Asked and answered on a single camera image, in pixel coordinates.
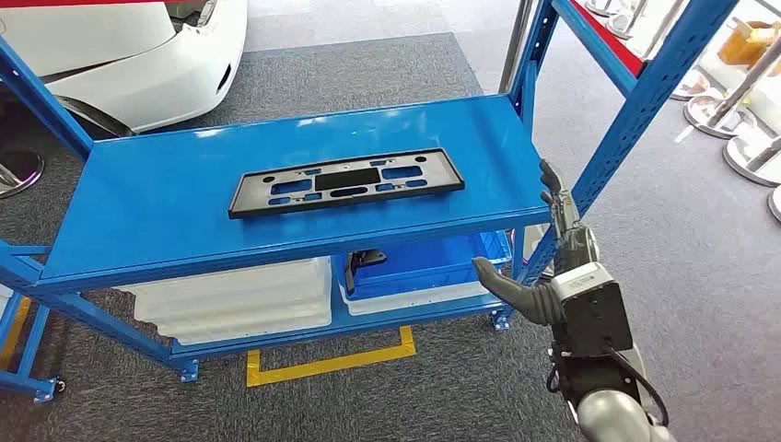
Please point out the chrome stanchion base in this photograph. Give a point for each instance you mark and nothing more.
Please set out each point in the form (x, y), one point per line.
(21, 174)

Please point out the yellow floor tape strip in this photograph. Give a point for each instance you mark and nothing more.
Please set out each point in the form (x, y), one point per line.
(15, 329)

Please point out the blue metal shelf rack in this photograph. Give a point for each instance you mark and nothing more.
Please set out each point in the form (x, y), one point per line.
(183, 201)

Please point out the blue metal cart frame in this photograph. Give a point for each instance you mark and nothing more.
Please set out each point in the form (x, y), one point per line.
(33, 341)

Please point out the red barrier belt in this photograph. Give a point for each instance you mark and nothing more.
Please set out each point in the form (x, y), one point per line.
(610, 39)
(73, 3)

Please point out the small black plastic part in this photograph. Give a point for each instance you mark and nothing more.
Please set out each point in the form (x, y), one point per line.
(360, 259)

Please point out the white car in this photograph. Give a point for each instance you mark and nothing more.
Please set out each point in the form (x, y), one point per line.
(122, 61)

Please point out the white plastic tray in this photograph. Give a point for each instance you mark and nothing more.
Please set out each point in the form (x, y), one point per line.
(403, 301)

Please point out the white plastic bin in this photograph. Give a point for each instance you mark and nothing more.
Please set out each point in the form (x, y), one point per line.
(232, 299)

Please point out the long black plastic plate holder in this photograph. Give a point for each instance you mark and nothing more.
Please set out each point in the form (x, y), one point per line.
(348, 182)

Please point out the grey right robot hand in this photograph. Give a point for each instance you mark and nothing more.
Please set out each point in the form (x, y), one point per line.
(573, 244)

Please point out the orange cardboard box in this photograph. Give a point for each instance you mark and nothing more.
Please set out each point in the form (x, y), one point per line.
(738, 46)

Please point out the blue plastic crate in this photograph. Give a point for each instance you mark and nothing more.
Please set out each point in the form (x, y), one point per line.
(427, 262)

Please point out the chrome pole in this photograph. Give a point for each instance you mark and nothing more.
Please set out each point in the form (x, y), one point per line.
(517, 43)

